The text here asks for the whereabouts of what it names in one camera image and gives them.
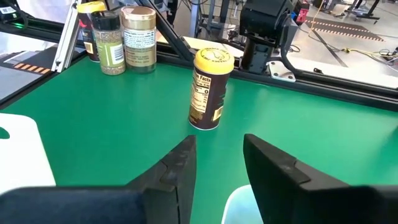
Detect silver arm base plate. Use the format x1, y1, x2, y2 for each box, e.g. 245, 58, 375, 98
267, 60, 297, 83

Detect yellow-lid dark spice can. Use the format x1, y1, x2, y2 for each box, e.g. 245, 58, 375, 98
188, 47, 236, 131

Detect green table mat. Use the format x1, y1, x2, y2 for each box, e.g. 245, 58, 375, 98
0, 55, 398, 224

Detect white plastic bin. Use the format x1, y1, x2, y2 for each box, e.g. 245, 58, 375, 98
0, 113, 57, 195

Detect grey metal table legs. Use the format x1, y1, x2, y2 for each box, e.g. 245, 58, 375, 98
188, 0, 233, 41

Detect yellow-lid can red chili print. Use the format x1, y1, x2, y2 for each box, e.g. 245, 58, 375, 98
76, 1, 108, 63

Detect tan-lid spice jar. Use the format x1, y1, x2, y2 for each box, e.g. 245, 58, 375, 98
120, 5, 157, 74

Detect yellow floor cable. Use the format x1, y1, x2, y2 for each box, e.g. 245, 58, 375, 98
341, 46, 398, 65

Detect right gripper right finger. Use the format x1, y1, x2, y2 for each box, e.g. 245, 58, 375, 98
243, 133, 398, 224

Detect silver aluminium extrusion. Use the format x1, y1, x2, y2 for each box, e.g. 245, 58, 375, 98
51, 0, 83, 73

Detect red black device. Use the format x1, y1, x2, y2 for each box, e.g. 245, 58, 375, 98
295, 1, 311, 26

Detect translucent plastic bin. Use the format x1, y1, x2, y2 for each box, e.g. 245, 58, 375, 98
221, 184, 265, 224

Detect black diagonal strut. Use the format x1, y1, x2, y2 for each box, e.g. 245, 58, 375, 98
136, 0, 195, 63

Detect black-lid green-label herb jar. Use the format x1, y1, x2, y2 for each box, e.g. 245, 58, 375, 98
91, 11, 127, 76

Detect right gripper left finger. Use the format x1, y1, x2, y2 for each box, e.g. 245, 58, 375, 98
126, 134, 198, 224

